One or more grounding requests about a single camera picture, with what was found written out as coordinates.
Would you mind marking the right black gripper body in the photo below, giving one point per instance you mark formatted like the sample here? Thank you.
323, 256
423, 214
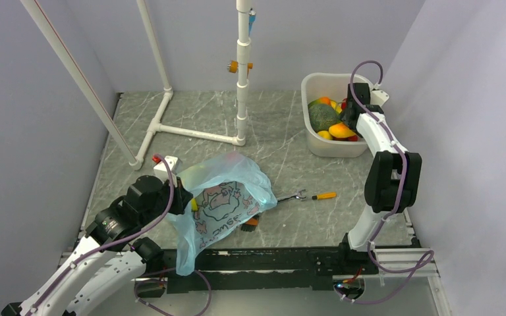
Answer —
343, 116

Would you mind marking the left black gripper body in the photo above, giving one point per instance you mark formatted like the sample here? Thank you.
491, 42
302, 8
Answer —
152, 213

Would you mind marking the orange fake mango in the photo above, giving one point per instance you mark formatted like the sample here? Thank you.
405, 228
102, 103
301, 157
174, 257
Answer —
341, 131

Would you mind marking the yellow fake lemon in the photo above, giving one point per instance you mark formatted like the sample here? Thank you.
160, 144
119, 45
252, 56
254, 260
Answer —
325, 135

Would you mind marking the light blue plastic bag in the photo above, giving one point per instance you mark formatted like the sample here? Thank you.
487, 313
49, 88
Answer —
229, 190

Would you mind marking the yellow fake banana bunch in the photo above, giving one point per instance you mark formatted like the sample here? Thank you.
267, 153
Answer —
194, 205

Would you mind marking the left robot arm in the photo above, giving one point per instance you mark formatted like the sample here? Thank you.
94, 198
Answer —
111, 251

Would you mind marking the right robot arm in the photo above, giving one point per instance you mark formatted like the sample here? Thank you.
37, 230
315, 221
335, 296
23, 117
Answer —
392, 182

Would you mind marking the yellow green fake fruit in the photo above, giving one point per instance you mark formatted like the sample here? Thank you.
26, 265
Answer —
336, 106

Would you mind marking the white plastic basket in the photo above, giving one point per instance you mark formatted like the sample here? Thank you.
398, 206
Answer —
334, 86

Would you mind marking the orange black hex key set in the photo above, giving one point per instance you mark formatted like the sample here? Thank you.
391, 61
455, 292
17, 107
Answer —
250, 225

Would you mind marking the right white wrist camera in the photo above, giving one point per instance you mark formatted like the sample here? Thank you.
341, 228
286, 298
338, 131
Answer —
378, 97

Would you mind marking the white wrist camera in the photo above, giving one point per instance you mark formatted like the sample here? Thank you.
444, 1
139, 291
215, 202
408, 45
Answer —
378, 97
162, 166

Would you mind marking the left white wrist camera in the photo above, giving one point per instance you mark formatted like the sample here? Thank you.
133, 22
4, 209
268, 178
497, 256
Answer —
162, 166

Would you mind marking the white PVC pipe frame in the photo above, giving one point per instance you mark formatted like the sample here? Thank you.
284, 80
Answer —
240, 67

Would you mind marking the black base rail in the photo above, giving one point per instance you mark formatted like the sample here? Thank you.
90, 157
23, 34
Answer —
316, 268

